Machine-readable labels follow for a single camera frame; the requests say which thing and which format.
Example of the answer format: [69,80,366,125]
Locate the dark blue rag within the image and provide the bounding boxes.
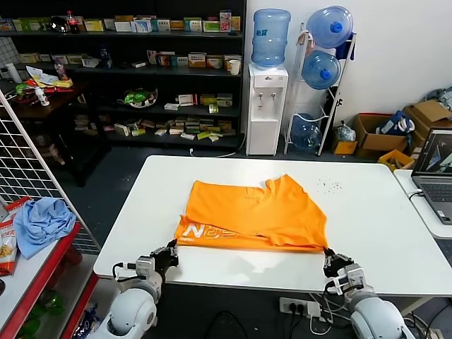
[335,33,356,61]

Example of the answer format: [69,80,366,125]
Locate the white metal jug rack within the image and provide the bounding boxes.
[284,23,357,157]

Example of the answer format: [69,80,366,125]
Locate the blue water jug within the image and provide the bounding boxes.
[291,112,323,150]
[305,5,355,49]
[251,8,292,70]
[302,50,342,90]

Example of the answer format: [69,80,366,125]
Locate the grey laptop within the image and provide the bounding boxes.
[411,127,452,226]

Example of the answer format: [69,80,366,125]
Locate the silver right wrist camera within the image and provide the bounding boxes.
[333,266,367,294]

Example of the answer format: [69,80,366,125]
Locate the white wire grid panel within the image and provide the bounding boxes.
[0,88,102,254]

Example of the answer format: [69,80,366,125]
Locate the cola bottle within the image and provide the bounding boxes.
[66,10,81,35]

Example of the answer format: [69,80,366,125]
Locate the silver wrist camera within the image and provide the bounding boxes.
[135,256,158,280]
[333,266,367,294]

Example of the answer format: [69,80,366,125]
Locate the beige rag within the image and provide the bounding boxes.
[297,30,315,56]

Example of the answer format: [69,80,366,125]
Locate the shiny dark round bowl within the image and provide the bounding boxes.
[49,16,70,35]

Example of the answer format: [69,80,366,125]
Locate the closed cardboard box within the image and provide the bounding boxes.
[403,100,452,142]

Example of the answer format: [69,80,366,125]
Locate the orange t-shirt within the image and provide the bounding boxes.
[173,173,329,254]

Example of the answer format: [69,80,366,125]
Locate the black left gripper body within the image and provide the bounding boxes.
[150,246,179,276]

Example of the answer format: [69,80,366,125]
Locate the black rounded object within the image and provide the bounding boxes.
[203,310,248,339]

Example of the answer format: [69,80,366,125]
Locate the green plastic bottle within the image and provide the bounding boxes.
[31,289,66,329]

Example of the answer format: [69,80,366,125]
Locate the bowl with green bags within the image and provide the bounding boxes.
[118,88,159,109]

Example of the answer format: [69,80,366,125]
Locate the white water dispenser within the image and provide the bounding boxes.
[246,63,290,157]

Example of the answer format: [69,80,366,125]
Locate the white thermos bottle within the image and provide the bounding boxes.
[4,63,21,84]

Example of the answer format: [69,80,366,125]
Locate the tall pink box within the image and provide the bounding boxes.
[219,9,234,33]

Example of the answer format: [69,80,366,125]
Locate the blue white packet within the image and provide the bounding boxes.
[72,299,107,339]

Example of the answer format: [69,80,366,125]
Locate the black shelving unit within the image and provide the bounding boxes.
[0,0,247,151]

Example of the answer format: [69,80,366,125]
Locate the purple drink bottle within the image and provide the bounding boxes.
[54,58,69,81]

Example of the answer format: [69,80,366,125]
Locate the blue denim cloth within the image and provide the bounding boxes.
[425,85,452,110]

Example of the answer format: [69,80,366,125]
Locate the small yellow box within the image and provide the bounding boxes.
[331,140,358,156]

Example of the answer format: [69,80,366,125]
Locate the large white table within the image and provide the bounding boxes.
[93,154,452,321]

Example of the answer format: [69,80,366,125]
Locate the white floor cable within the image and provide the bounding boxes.
[189,132,248,159]

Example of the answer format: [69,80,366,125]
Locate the white blue medicine box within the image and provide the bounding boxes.
[130,19,153,34]

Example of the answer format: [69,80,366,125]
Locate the yellow plastic bin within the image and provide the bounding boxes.
[377,149,416,173]

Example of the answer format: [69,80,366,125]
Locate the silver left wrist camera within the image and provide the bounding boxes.
[135,256,158,280]

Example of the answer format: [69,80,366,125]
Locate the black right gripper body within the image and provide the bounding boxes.
[323,254,354,278]

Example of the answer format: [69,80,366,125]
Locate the orange white snack bag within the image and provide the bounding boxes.
[0,220,18,276]

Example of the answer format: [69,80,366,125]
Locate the dark wooden table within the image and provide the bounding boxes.
[0,79,112,188]

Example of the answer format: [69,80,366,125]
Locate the dark blue bottle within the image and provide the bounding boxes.
[100,44,113,69]

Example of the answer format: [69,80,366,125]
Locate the white power strip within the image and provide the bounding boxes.
[279,297,322,317]

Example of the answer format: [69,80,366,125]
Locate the blue bag white rolls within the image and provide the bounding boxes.
[376,110,417,136]

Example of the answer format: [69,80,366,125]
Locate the small white side table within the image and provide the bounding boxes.
[393,168,452,239]

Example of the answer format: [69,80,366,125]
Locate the clear plastic bag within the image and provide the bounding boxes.
[333,121,357,143]

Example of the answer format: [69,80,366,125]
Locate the yellow orange medicine box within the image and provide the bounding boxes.
[188,52,208,69]

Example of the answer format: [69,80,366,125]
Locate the yellow snack packet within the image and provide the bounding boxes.
[33,66,74,89]

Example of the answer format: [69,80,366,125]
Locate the open cardboard box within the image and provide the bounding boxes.
[351,112,410,160]

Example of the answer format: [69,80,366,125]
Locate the scattered dark crumbs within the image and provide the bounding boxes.
[315,178,344,194]

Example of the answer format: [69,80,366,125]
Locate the light blue crumpled cloth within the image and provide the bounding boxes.
[13,197,78,261]

